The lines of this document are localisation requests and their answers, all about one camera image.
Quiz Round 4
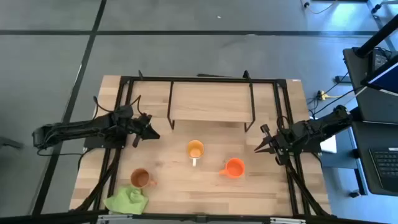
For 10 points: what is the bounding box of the black desk with laptop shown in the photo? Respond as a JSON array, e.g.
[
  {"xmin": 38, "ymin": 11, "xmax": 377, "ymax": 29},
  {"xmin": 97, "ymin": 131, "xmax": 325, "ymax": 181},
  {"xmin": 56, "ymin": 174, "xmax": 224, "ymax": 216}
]
[{"xmin": 350, "ymin": 120, "xmax": 398, "ymax": 197}]

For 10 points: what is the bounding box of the black desk with monitor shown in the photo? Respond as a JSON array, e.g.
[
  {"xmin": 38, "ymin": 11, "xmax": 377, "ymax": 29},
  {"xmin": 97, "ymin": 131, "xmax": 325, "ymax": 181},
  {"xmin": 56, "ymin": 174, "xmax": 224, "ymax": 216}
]
[{"xmin": 343, "ymin": 46, "xmax": 398, "ymax": 125}]

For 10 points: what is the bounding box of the black laptop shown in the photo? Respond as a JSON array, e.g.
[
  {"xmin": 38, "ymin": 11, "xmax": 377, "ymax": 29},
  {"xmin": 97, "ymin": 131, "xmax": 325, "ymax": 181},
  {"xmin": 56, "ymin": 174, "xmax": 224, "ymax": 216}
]
[{"xmin": 368, "ymin": 146, "xmax": 398, "ymax": 192}]

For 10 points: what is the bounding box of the yellow plug with cables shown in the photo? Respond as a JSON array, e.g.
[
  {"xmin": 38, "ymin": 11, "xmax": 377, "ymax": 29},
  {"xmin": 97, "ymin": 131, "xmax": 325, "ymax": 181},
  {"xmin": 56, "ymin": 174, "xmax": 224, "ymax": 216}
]
[{"xmin": 316, "ymin": 90, "xmax": 343, "ymax": 101}]

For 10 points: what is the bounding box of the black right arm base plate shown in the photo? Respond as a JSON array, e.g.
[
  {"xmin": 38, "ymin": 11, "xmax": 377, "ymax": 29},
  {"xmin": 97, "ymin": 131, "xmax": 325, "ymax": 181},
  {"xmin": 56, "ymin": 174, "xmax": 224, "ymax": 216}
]
[{"xmin": 277, "ymin": 141, "xmax": 322, "ymax": 154}]

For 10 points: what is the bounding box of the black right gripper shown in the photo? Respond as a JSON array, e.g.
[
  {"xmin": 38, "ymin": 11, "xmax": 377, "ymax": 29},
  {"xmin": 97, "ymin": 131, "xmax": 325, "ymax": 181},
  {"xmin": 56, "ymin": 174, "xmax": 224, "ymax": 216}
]
[{"xmin": 254, "ymin": 123, "xmax": 295, "ymax": 157}]

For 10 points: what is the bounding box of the white box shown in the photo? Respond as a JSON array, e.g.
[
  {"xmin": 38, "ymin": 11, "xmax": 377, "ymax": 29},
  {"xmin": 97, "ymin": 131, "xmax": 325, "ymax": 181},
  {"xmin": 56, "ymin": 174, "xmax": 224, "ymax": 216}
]
[{"xmin": 320, "ymin": 134, "xmax": 338, "ymax": 154}]

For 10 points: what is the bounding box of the grey chair leg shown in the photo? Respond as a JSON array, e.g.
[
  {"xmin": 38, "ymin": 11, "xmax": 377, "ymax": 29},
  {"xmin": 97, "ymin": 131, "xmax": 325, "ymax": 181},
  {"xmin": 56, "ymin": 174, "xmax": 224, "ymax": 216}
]
[{"xmin": 0, "ymin": 136, "xmax": 24, "ymax": 150}]

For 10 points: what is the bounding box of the black slanted pole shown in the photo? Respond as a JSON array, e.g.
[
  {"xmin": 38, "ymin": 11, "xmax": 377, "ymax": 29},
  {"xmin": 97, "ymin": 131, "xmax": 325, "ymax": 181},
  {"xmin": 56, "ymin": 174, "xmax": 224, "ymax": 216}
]
[{"xmin": 354, "ymin": 14, "xmax": 398, "ymax": 58}]

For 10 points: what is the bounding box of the terracotta brown mug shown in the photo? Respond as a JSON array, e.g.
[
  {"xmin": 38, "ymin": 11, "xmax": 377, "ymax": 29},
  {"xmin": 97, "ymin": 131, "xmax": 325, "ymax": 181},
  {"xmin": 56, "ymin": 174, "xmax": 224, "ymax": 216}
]
[{"xmin": 129, "ymin": 168, "xmax": 158, "ymax": 189}]

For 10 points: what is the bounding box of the yellow floor cable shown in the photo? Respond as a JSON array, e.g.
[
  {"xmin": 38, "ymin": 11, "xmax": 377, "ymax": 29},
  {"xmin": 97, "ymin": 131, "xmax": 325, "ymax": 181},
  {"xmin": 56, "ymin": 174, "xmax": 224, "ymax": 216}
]
[{"xmin": 300, "ymin": 0, "xmax": 338, "ymax": 15}]

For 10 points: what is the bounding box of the black metal table frame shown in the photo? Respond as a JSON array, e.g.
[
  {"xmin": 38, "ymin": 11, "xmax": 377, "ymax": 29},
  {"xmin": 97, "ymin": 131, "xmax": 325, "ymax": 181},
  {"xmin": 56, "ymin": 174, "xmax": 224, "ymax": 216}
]
[{"xmin": 70, "ymin": 70, "xmax": 331, "ymax": 218}]

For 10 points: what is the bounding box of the green cloth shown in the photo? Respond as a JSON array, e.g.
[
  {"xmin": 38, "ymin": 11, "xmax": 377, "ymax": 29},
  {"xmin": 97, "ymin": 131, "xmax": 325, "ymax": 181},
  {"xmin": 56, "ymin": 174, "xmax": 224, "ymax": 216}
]
[{"xmin": 103, "ymin": 185, "xmax": 149, "ymax": 215}]

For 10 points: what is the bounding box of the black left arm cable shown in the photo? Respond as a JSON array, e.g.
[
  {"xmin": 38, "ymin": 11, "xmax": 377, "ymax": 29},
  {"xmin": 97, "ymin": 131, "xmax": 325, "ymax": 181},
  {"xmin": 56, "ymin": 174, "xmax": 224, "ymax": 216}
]
[{"xmin": 129, "ymin": 95, "xmax": 144, "ymax": 116}]

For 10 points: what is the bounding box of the pale metal desk frame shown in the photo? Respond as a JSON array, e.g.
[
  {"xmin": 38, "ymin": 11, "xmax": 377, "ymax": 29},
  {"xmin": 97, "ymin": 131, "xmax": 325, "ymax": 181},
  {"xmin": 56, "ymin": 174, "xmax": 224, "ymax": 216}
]
[{"xmin": 366, "ymin": 0, "xmax": 398, "ymax": 52}]

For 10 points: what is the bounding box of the yellow mug with white handle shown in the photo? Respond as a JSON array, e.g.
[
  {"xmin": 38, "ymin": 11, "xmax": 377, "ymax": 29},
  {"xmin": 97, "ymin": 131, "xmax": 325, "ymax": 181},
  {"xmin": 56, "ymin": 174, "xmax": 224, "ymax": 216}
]
[{"xmin": 186, "ymin": 139, "xmax": 205, "ymax": 167}]

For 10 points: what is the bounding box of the dark flat monitor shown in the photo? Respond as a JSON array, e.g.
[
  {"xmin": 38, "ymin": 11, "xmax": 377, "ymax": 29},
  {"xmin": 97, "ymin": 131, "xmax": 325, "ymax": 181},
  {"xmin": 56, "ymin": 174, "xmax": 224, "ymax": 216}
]
[{"xmin": 360, "ymin": 60, "xmax": 398, "ymax": 96}]

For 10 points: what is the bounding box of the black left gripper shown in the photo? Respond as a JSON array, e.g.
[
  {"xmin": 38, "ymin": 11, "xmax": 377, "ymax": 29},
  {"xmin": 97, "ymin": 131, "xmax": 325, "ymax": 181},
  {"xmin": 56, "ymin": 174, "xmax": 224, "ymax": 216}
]
[{"xmin": 129, "ymin": 113, "xmax": 161, "ymax": 149}]

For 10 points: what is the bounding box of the aluminium rail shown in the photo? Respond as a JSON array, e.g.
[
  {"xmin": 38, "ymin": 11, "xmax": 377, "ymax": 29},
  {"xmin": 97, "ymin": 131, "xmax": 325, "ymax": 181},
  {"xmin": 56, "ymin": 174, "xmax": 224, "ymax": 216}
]
[{"xmin": 96, "ymin": 214, "xmax": 307, "ymax": 224}]

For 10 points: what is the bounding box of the wooden shelf with black legs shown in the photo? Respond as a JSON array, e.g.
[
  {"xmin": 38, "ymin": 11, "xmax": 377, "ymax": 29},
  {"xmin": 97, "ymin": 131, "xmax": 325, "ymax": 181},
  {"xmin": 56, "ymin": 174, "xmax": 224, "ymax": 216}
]
[{"xmin": 167, "ymin": 80, "xmax": 256, "ymax": 133}]

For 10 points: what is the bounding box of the bright orange mug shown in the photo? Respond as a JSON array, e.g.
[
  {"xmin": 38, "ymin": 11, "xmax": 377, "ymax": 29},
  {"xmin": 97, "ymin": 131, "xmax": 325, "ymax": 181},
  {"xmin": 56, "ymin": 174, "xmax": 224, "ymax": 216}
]
[{"xmin": 218, "ymin": 157, "xmax": 246, "ymax": 180}]

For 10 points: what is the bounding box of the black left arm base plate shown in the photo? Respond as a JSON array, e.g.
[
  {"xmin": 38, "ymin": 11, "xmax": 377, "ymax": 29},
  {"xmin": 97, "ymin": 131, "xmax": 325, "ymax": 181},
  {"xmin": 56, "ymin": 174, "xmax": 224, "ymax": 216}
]
[{"xmin": 83, "ymin": 136, "xmax": 128, "ymax": 149}]

